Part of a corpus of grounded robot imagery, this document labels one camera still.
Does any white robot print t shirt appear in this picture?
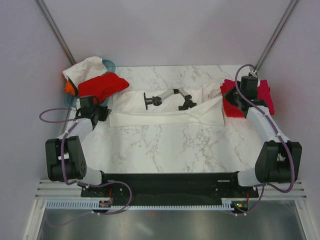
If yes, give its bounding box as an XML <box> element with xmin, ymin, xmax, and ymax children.
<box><xmin>108</xmin><ymin>83</ymin><xmax>225</xmax><ymax>128</ymax></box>

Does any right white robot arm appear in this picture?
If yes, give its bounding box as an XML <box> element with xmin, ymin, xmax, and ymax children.
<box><xmin>220</xmin><ymin>75</ymin><xmax>302</xmax><ymax>197</ymax></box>

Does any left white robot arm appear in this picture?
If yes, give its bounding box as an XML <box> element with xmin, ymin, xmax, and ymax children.
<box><xmin>45</xmin><ymin>95</ymin><xmax>111</xmax><ymax>197</ymax></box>

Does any folded magenta t shirt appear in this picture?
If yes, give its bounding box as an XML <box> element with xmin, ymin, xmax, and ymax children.
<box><xmin>223</xmin><ymin>79</ymin><xmax>275</xmax><ymax>116</ymax></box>

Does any teal laundry basket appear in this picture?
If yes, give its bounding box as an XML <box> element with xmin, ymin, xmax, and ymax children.
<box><xmin>64</xmin><ymin>59</ymin><xmax>116</xmax><ymax>108</ymax></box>

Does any orange t shirt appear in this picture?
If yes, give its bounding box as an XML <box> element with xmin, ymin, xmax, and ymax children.
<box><xmin>63</xmin><ymin>80</ymin><xmax>76</xmax><ymax>96</ymax></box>

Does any plain white t shirt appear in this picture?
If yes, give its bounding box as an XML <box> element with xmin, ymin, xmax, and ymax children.
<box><xmin>62</xmin><ymin>56</ymin><xmax>108</xmax><ymax>87</ymax></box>

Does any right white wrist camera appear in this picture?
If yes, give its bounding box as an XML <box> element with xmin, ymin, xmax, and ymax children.
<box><xmin>248</xmin><ymin>70</ymin><xmax>258</xmax><ymax>78</ymax></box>

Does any aluminium cross rail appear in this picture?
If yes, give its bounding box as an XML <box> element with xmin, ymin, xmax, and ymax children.
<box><xmin>34</xmin><ymin>178</ymin><xmax>308</xmax><ymax>201</ymax></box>

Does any right aluminium corner post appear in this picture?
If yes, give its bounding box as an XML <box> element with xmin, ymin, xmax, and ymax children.
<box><xmin>255</xmin><ymin>0</ymin><xmax>300</xmax><ymax>71</ymax></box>

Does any aluminium corner post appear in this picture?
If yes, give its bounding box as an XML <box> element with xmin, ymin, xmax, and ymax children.
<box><xmin>35</xmin><ymin>0</ymin><xmax>76</xmax><ymax>65</ymax></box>
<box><xmin>255</xmin><ymin>0</ymin><xmax>300</xmax><ymax>71</ymax></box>

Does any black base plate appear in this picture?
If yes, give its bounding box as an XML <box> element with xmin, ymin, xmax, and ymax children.
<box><xmin>81</xmin><ymin>172</ymin><xmax>259</xmax><ymax>205</ymax></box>

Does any left aluminium corner post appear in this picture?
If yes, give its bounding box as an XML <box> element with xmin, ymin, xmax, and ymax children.
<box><xmin>35</xmin><ymin>0</ymin><xmax>76</xmax><ymax>65</ymax></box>

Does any white slotted cable duct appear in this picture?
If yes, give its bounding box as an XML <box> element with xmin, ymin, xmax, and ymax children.
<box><xmin>45</xmin><ymin>198</ymin><xmax>242</xmax><ymax>211</ymax></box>

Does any left aluminium side rail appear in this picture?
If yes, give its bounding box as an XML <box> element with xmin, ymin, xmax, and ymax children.
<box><xmin>22</xmin><ymin>114</ymin><xmax>66</xmax><ymax>240</ymax></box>

